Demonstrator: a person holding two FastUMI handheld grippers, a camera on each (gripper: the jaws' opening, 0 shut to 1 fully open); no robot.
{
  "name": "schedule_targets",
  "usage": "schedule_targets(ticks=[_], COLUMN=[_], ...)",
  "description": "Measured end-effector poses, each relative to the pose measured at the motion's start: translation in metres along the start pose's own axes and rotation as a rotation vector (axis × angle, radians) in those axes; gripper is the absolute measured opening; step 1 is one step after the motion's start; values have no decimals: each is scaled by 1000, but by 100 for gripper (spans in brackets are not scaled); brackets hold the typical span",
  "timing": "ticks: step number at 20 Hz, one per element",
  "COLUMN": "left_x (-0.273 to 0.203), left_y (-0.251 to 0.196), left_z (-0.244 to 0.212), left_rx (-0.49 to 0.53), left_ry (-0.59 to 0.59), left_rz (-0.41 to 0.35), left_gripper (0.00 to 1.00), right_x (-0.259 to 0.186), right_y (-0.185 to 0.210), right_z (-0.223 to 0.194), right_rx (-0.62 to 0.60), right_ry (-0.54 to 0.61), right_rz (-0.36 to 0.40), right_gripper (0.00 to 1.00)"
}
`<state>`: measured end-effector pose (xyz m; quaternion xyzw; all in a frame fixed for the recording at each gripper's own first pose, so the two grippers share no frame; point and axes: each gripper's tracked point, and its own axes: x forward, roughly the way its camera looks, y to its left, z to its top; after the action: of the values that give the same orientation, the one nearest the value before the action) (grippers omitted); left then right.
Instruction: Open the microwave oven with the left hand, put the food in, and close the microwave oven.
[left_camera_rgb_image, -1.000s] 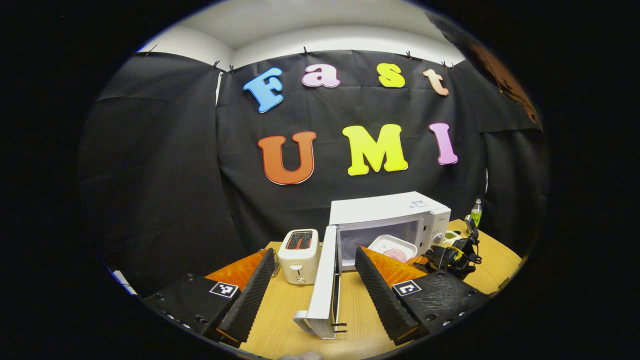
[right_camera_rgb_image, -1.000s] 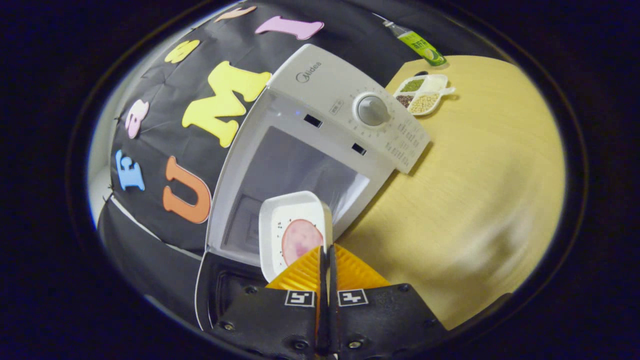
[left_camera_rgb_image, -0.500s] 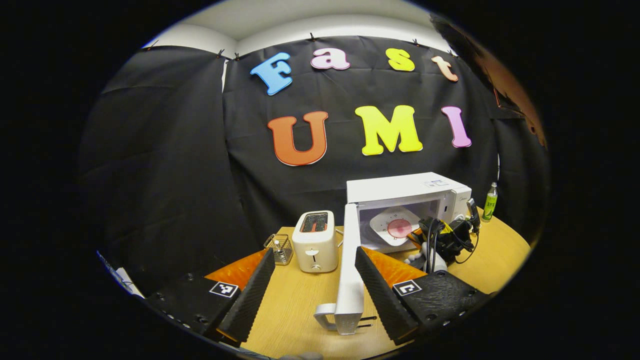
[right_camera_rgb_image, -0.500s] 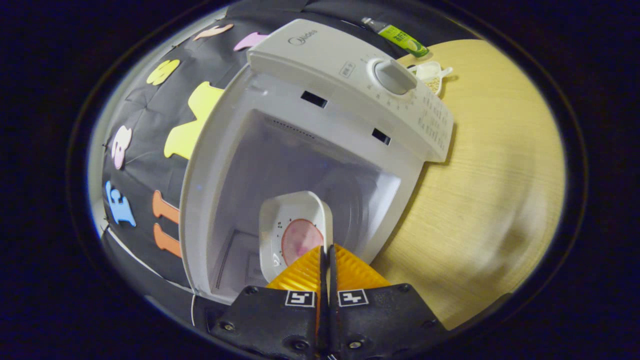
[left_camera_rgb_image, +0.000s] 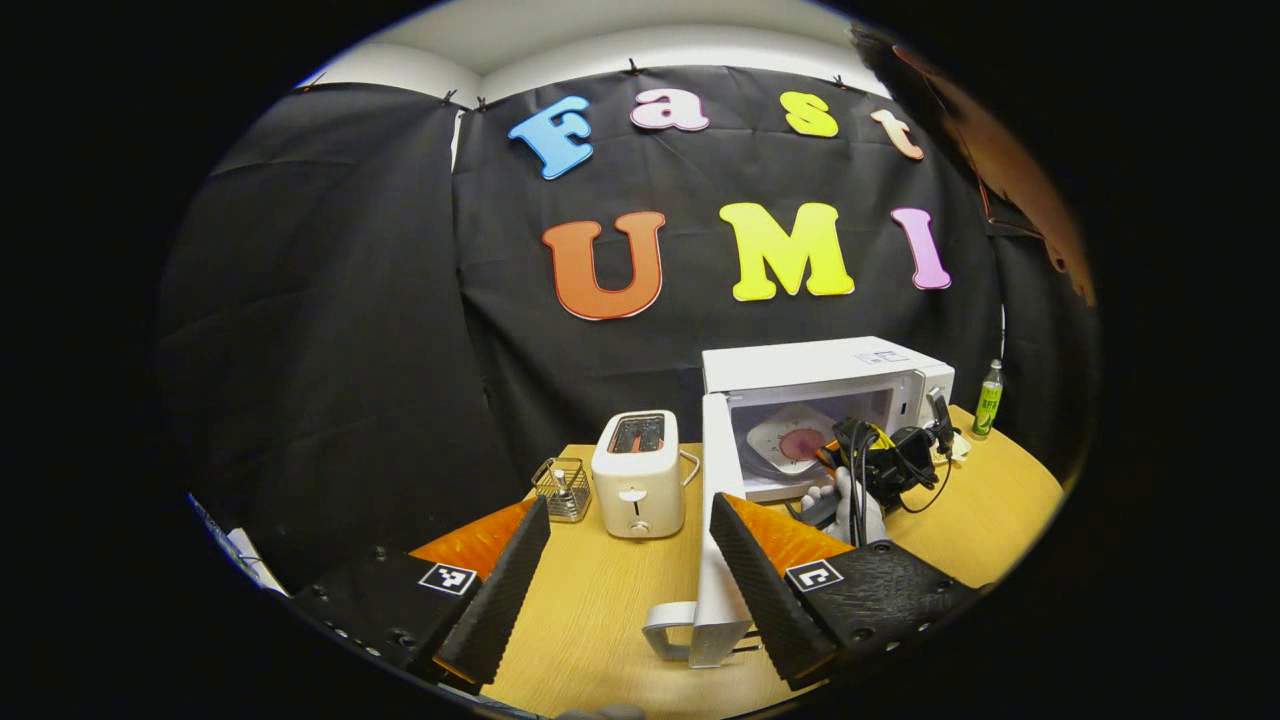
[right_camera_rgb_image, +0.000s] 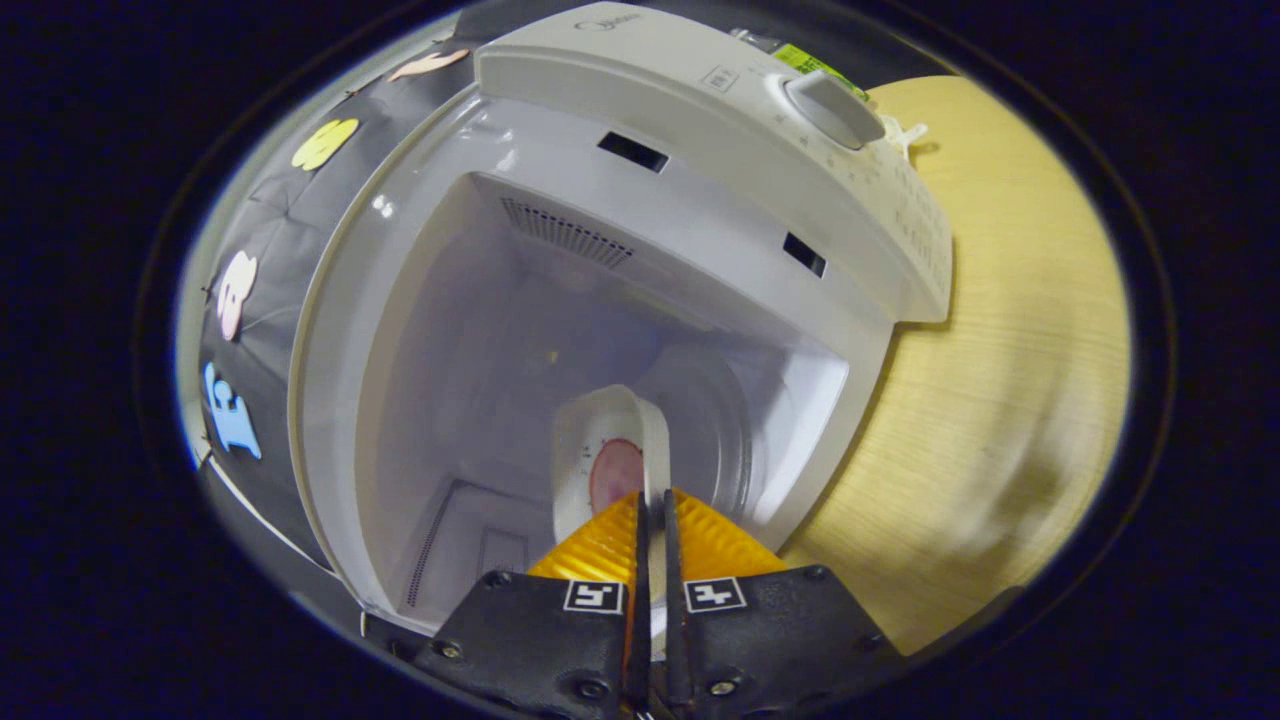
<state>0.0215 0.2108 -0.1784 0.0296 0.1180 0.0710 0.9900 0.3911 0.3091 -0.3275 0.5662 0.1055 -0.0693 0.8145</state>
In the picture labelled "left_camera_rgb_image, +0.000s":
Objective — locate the black backdrop cloth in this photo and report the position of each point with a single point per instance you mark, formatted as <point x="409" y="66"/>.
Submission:
<point x="350" y="300"/>

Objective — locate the white toaster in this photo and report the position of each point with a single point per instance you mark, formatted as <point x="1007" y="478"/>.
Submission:
<point x="640" y="490"/>

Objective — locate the pink round meat slice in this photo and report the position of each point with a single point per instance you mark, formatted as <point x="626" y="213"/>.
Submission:
<point x="798" y="445"/>

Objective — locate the green drink bottle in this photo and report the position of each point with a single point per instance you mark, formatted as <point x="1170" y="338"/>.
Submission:
<point x="988" y="405"/>

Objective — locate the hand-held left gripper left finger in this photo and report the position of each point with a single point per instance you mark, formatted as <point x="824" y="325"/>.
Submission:
<point x="500" y="600"/>

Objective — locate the white microwave oven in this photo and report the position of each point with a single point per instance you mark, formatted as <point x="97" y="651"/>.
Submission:
<point x="800" y="365"/>

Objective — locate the white square plate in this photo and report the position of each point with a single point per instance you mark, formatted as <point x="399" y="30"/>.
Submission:
<point x="770" y="440"/>

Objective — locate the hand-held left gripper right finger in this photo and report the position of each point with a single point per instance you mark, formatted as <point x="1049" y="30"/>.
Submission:
<point x="760" y="600"/>

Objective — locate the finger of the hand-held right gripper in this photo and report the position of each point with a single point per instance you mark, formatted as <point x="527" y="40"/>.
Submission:
<point x="826" y="455"/>

